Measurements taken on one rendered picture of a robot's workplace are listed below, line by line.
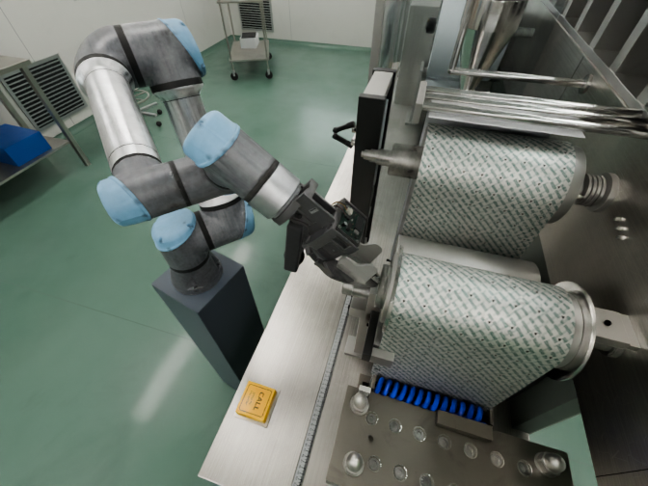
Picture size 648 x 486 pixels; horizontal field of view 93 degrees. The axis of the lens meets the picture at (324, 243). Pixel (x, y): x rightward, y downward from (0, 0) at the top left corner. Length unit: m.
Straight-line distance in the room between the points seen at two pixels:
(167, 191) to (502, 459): 0.72
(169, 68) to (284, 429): 0.82
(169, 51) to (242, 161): 0.44
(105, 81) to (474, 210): 0.71
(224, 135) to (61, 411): 1.89
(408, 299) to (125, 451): 1.66
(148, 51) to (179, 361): 1.54
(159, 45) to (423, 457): 0.94
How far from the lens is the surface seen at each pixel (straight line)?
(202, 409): 1.83
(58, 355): 2.33
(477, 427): 0.70
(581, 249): 0.75
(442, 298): 0.47
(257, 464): 0.80
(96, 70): 0.77
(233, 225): 0.87
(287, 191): 0.43
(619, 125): 0.67
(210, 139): 0.43
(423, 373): 0.64
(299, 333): 0.87
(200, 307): 0.97
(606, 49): 1.04
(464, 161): 0.59
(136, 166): 0.55
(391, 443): 0.67
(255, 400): 0.80
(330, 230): 0.43
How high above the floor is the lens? 1.68
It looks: 48 degrees down
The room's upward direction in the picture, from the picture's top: straight up
